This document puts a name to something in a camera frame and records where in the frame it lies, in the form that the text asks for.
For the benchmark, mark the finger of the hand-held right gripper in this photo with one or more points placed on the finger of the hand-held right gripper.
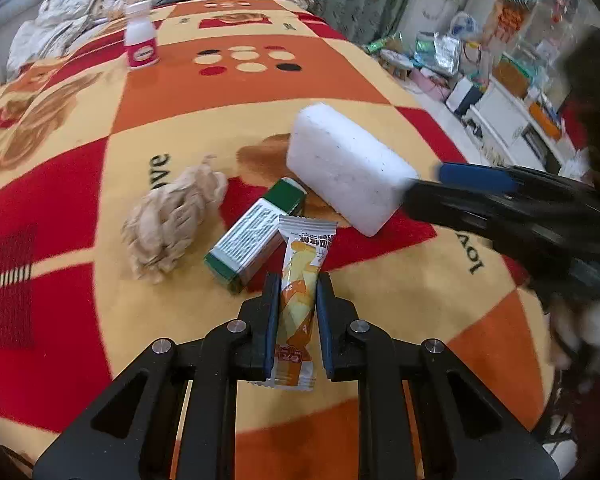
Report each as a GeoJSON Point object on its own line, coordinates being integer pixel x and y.
{"type": "Point", "coordinates": [475, 174]}
{"type": "Point", "coordinates": [445, 205]}

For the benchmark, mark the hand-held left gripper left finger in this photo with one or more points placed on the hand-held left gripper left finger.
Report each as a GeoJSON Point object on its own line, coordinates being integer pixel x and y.
{"type": "Point", "coordinates": [270, 320]}

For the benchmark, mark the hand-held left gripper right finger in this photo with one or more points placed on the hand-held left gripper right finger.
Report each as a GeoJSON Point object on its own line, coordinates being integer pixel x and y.
{"type": "Point", "coordinates": [325, 330]}

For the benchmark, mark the orange snack packet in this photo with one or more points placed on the orange snack packet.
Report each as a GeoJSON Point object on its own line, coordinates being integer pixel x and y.
{"type": "Point", "coordinates": [295, 300]}

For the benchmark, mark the white foam block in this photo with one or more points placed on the white foam block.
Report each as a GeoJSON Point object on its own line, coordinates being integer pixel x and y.
{"type": "Point", "coordinates": [345, 165]}

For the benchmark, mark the white low cabinet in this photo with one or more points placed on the white low cabinet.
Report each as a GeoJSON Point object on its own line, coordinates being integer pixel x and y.
{"type": "Point", "coordinates": [510, 120]}

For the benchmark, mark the blue and white box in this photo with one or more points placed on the blue and white box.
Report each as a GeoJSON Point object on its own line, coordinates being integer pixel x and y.
{"type": "Point", "coordinates": [462, 97]}

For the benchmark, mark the green and white carton box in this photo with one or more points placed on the green and white carton box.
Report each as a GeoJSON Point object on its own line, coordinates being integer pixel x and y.
{"type": "Point", "coordinates": [250, 240]}

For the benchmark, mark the silver foil bag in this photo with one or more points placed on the silver foil bag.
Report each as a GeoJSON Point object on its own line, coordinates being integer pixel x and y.
{"type": "Point", "coordinates": [437, 55]}

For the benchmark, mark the small round stool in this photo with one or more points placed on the small round stool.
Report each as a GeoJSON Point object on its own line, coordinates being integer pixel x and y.
{"type": "Point", "coordinates": [396, 62]}

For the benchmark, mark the brown crumpled paper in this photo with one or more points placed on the brown crumpled paper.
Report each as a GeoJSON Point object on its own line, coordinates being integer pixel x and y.
{"type": "Point", "coordinates": [170, 220]}

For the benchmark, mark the white blue plastic bag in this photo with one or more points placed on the white blue plastic bag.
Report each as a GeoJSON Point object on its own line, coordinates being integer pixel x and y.
{"type": "Point", "coordinates": [465, 25]}

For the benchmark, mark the green snack bag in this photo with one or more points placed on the green snack bag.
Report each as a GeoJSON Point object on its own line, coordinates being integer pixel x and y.
{"type": "Point", "coordinates": [382, 45]}

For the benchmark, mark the red orange printed blanket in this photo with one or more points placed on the red orange printed blanket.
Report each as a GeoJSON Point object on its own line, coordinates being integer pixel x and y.
{"type": "Point", "coordinates": [55, 200]}

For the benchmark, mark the white bottle pink label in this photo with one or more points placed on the white bottle pink label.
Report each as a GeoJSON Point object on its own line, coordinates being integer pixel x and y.
{"type": "Point", "coordinates": [141, 45]}

